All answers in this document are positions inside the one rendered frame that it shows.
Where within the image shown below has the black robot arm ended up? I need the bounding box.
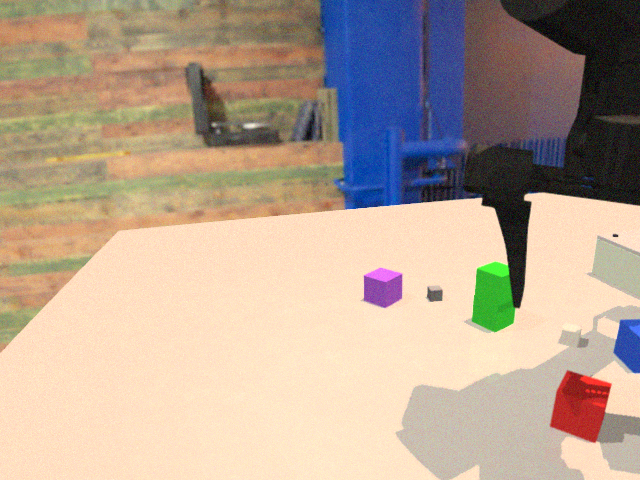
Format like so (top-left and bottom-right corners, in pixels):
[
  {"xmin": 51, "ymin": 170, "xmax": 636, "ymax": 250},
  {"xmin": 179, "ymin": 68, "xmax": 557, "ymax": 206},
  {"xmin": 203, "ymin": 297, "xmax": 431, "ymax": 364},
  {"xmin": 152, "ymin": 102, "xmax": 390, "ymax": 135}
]
[{"xmin": 500, "ymin": 0, "xmax": 640, "ymax": 191}]

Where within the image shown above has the red block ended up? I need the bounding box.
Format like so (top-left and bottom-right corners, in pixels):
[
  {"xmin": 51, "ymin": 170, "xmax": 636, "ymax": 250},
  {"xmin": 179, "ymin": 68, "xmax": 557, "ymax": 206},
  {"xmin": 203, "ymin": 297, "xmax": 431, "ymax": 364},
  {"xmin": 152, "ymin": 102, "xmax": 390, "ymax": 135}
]
[{"xmin": 550, "ymin": 370, "xmax": 612, "ymax": 443}]

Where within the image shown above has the blue block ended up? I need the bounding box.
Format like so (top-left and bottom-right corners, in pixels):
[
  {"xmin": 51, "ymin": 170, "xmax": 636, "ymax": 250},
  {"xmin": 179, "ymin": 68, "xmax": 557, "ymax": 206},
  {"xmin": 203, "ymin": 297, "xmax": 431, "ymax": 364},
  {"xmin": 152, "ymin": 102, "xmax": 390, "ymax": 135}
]
[{"xmin": 613, "ymin": 319, "xmax": 640, "ymax": 374}]

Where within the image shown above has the green block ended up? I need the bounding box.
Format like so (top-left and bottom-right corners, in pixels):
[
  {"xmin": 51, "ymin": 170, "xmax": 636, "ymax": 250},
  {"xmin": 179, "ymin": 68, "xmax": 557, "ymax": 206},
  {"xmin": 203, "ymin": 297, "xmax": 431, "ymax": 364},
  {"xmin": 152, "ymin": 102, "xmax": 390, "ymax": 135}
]
[
  {"xmin": 475, "ymin": 261, "xmax": 512, "ymax": 306},
  {"xmin": 472, "ymin": 295, "xmax": 516, "ymax": 332}
]

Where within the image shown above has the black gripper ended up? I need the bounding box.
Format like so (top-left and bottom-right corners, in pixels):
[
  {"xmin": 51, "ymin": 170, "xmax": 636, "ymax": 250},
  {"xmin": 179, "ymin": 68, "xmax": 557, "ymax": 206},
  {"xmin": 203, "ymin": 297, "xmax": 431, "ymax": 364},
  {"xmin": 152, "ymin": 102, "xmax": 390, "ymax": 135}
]
[{"xmin": 463, "ymin": 63, "xmax": 640, "ymax": 309}]

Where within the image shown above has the purple cube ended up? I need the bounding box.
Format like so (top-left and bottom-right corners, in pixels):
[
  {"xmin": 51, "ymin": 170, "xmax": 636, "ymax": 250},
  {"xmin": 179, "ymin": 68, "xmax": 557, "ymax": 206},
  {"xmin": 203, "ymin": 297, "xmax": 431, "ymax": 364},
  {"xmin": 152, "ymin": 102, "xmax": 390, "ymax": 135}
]
[{"xmin": 364, "ymin": 268, "xmax": 403, "ymax": 309}]

